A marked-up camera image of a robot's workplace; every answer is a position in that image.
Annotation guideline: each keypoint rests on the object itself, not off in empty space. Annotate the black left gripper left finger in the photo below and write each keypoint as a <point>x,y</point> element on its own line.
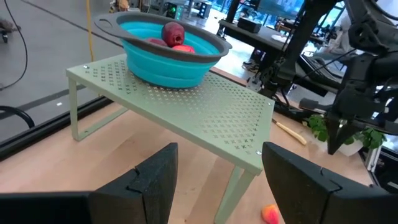
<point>149,193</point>

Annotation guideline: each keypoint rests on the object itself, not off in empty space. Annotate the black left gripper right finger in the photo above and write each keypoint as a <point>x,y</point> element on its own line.
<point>304,193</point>

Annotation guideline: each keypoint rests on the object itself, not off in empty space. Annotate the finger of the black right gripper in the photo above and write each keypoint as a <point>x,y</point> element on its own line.
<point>332,133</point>
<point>348,132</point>

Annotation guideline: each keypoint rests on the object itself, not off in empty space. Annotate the blue collapsible colander bowl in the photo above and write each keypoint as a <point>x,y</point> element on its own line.
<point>161,71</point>

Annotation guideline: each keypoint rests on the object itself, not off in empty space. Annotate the red orange mango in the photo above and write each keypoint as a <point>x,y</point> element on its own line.
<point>184,48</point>

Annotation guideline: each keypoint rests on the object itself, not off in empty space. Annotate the dark red round fruit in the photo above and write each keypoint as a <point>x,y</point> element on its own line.
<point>155,41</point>
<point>172,32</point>

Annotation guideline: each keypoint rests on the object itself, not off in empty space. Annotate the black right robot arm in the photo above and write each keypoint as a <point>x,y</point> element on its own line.
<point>298,46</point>

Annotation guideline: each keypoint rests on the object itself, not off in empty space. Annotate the small orange red fruit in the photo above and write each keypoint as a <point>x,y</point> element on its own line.
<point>270,215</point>

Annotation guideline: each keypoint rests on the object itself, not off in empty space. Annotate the green leafy herb bunch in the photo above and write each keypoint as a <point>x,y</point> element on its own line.
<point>317,130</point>

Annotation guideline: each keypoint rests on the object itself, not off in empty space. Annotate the pale green perforated box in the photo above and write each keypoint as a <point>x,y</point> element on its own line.
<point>192,109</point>

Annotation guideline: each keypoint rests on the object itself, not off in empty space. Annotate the black desk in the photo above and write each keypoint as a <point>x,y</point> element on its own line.
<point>242,39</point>

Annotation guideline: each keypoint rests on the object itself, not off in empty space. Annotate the black box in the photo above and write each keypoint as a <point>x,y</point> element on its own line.
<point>248,25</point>

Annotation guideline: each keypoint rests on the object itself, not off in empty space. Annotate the computer with green lights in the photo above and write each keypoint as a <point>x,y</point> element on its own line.
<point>172,9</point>

